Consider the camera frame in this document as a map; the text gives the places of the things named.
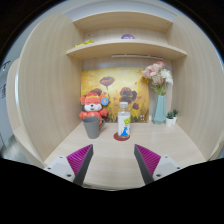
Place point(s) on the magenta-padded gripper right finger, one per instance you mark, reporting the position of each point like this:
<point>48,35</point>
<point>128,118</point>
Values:
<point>148,161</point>

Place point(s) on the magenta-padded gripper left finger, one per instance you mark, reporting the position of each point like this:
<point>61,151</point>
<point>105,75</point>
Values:
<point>78,161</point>

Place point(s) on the clear printed drink bottle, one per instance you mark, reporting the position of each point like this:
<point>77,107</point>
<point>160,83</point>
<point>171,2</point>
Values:
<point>124,123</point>

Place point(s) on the grey textured cup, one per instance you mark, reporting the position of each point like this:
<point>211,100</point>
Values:
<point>91,128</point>

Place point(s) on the flat round red coaster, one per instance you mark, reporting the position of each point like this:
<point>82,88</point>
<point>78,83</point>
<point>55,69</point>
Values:
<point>116,137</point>

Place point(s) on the small plant in white pot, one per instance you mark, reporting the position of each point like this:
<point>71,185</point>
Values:
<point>170,120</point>

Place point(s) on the teal faceted vase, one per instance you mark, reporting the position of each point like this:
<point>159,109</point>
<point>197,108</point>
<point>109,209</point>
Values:
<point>159,111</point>

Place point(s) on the red plush animal figure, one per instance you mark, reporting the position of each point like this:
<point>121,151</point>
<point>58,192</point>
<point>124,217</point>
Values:
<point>92,105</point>

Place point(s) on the yellow flower painting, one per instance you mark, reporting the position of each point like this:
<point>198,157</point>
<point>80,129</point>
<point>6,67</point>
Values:
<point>116,86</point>

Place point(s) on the pink and white flower bouquet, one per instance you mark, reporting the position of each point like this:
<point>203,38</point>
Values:
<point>156,73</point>

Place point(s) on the light wooden shelf board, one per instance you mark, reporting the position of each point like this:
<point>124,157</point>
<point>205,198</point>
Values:
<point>126,47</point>
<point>123,20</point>

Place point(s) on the small yellow item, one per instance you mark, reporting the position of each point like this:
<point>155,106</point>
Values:
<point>85,43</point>

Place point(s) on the small purple item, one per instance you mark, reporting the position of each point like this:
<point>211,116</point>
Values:
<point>128,36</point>

